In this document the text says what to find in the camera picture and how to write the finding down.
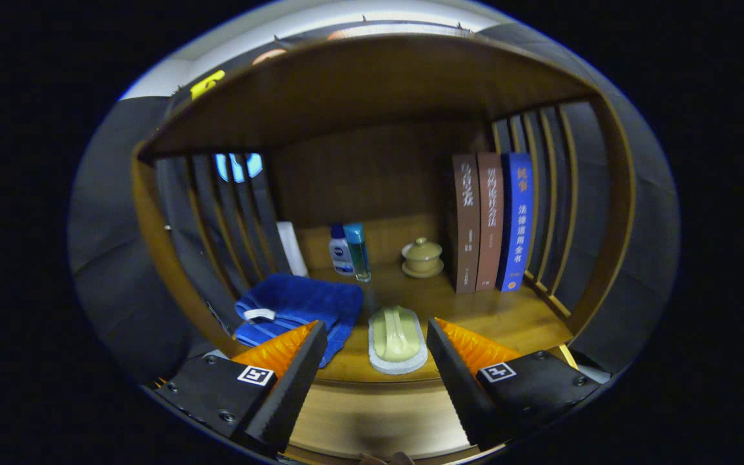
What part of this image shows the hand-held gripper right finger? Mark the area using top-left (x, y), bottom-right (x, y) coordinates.
top-left (425, 318), bottom-right (602, 451)

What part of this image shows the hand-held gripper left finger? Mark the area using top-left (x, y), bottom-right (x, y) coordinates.
top-left (152, 321), bottom-right (329, 454)

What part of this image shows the green scrub brush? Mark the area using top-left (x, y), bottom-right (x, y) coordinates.
top-left (367, 305), bottom-right (429, 375)

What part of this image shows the wooden drawer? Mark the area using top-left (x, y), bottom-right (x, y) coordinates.
top-left (282, 344), bottom-right (583, 465)

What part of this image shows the wooden countertop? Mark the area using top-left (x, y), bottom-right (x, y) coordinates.
top-left (217, 258), bottom-right (574, 386)

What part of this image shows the wooden cabinet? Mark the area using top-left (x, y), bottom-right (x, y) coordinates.
top-left (130, 32), bottom-right (637, 465)

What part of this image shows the blue towel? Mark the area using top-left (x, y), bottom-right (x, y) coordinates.
top-left (234, 273), bottom-right (364, 369)

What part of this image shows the beige lidded teacup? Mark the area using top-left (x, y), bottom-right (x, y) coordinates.
top-left (401, 237), bottom-right (444, 279)

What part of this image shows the white tube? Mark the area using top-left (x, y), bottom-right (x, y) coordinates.
top-left (276, 222), bottom-right (309, 277)

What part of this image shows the white and blue lotion bottle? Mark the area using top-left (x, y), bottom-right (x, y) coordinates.
top-left (329, 224), bottom-right (355, 276)

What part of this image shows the teal bottle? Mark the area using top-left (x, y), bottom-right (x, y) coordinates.
top-left (344, 223), bottom-right (372, 283)

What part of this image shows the dark brown book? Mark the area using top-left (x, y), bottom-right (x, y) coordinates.
top-left (452, 154), bottom-right (481, 295)

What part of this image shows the reddish brown book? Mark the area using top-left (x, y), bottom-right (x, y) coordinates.
top-left (475, 152), bottom-right (505, 292)

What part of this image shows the blue book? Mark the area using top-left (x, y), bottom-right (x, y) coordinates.
top-left (498, 152), bottom-right (534, 293)

